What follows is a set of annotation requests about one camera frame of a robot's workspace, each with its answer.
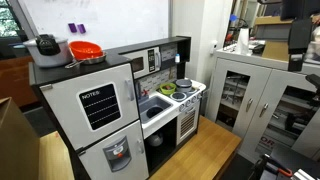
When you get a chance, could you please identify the grey toy faucet coloured taps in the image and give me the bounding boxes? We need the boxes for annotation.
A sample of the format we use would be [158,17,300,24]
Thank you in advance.
[134,80,151,100]

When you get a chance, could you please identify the small silver toy pot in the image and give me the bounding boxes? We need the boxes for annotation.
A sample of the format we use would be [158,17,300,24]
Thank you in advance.
[146,131,165,148]

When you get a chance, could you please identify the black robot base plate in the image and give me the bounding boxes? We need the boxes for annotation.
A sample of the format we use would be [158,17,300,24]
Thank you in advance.
[259,143,320,180]

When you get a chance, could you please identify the black computer monitor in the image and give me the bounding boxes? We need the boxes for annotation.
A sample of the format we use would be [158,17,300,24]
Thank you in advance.
[280,0,320,21]

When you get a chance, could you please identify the purple whiteboard magnet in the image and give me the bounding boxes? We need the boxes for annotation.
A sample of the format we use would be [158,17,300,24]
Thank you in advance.
[76,23,87,35]
[67,22,78,34]

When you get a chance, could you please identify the brown cardboard box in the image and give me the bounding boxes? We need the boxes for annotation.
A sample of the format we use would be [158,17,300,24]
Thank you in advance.
[0,96,41,180]

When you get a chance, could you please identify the small wooden side table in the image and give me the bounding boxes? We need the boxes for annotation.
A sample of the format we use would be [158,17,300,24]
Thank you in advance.
[38,130,76,180]

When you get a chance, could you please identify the white spray bottle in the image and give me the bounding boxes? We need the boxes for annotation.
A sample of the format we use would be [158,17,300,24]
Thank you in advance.
[237,25,251,56]

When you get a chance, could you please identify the white and black toy kitchen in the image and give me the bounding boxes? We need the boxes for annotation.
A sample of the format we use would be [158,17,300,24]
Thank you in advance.
[28,35,208,180]

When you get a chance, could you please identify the black round bowl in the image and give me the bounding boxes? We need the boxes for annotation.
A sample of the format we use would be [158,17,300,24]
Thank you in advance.
[145,105,165,119]

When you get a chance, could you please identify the silver frying pan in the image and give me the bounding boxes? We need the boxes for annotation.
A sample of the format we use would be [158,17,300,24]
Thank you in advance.
[64,52,108,70]

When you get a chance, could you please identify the glass window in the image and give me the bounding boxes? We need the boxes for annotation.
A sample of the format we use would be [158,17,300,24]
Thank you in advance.
[0,0,22,38]

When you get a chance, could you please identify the silver aluminium extrusion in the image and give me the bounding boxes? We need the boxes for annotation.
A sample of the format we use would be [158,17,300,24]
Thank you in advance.
[291,168,316,180]

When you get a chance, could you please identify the tan cardboard sheet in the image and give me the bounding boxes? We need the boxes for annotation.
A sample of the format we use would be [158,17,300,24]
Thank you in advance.
[261,39,290,63]

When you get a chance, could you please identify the orange plastic colander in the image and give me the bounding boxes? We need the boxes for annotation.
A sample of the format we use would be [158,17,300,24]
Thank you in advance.
[68,40,104,61]

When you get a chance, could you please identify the grey toy pot with lid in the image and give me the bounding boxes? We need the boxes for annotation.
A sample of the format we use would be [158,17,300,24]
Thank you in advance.
[174,78,193,93]

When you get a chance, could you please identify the black clamp orange handle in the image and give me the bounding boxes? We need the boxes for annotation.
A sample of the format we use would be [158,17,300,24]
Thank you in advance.
[253,153,294,180]

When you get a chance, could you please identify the white cabinet with glass doors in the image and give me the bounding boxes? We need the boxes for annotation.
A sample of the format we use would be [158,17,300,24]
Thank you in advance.
[204,49,320,164]

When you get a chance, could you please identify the toy microwave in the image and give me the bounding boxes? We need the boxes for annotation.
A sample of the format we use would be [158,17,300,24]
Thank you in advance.
[123,46,163,80]

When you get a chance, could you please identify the lime green toy bowl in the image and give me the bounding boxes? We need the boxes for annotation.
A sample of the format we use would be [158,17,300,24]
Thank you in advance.
[159,82,177,96]

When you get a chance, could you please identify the large wall whiteboard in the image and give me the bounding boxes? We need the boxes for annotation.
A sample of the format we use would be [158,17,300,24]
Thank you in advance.
[18,0,173,51]

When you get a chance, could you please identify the white wall sensor box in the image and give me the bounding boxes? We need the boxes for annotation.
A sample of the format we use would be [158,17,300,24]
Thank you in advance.
[209,39,219,56]

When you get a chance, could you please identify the large silver pot black lid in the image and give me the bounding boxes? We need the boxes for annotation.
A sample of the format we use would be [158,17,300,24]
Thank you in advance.
[22,33,74,69]

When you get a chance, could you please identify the brown wooden cabinet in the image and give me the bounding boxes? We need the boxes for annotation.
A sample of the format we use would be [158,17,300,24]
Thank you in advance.
[0,54,39,108]

